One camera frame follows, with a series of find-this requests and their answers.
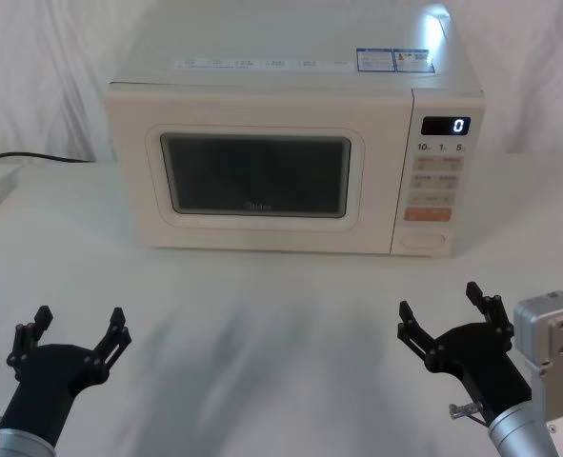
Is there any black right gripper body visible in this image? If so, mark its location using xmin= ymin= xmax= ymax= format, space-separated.
xmin=426 ymin=321 xmax=534 ymax=424

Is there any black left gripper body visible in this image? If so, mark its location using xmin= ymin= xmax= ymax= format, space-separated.
xmin=0 ymin=342 xmax=110 ymax=450

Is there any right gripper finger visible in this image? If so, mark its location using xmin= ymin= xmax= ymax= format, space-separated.
xmin=396 ymin=299 xmax=447 ymax=375
xmin=465 ymin=281 xmax=516 ymax=342

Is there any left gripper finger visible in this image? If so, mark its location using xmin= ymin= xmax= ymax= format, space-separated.
xmin=6 ymin=305 xmax=54 ymax=370
xmin=84 ymin=307 xmax=133 ymax=378

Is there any white table cloth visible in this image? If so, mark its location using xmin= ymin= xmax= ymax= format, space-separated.
xmin=0 ymin=151 xmax=563 ymax=457

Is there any white curtain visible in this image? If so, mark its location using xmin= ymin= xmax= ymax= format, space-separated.
xmin=0 ymin=0 xmax=563 ymax=164

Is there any cream microwave oven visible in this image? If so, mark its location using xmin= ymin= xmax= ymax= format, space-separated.
xmin=103 ymin=0 xmax=486 ymax=259

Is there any thin cable with silver plug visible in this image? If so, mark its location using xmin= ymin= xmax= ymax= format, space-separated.
xmin=448 ymin=401 xmax=491 ymax=428

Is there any black power cable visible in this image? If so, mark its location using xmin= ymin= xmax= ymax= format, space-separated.
xmin=0 ymin=151 xmax=96 ymax=173

